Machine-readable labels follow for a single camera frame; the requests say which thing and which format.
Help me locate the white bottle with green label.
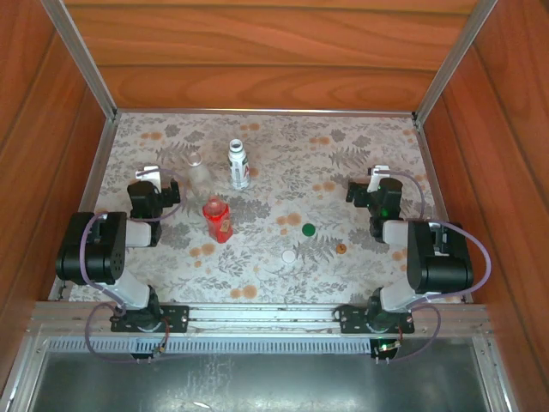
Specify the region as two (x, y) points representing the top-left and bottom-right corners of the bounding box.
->
(227, 139), (251, 191)

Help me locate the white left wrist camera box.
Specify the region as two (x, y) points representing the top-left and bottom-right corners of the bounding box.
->
(135, 166), (163, 190)

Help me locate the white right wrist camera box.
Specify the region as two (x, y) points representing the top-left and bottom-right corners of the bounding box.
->
(367, 165), (392, 193)

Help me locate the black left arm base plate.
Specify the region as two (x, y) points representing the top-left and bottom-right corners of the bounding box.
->
(110, 303), (190, 334)

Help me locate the small circuit board with LED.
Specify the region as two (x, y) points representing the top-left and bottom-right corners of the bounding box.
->
(371, 338), (402, 357)

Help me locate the red drink bottle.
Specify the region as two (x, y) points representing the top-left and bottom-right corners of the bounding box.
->
(202, 195), (235, 245)

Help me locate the floral patterned tablecloth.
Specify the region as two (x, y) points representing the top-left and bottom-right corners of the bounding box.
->
(53, 112), (471, 304)

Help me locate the aluminium back frame rail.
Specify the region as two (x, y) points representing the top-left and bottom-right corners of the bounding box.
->
(114, 106), (418, 118)

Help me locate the clear plastic bottle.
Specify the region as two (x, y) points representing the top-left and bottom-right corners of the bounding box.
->
(186, 152), (214, 201)

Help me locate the aluminium front mounting rail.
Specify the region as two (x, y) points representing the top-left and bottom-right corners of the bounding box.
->
(26, 301), (491, 338)

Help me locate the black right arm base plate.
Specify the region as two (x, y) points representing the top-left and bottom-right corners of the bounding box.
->
(340, 304), (416, 335)

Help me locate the grey metal sheet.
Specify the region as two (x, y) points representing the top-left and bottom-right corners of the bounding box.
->
(29, 351), (490, 412)

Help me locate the aluminium lower frame rail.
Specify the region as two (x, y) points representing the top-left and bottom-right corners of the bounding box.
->
(471, 336), (518, 412)
(0, 334), (46, 412)

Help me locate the aluminium frame post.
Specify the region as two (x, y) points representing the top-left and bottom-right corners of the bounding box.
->
(40, 0), (120, 122)
(413, 0), (501, 126)

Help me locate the aluminium side frame rail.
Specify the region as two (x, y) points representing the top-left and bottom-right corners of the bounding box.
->
(413, 122), (473, 301)
(49, 118), (119, 301)

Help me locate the grey slotted cable duct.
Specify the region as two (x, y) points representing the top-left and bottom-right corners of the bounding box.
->
(42, 336), (378, 356)

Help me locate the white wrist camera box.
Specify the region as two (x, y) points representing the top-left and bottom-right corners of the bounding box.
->
(367, 165), (392, 193)
(135, 166), (163, 190)

